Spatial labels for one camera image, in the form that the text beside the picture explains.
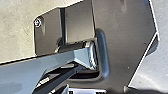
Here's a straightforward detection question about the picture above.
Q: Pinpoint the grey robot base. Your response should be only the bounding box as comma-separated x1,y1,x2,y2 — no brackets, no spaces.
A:
0,39,99,94

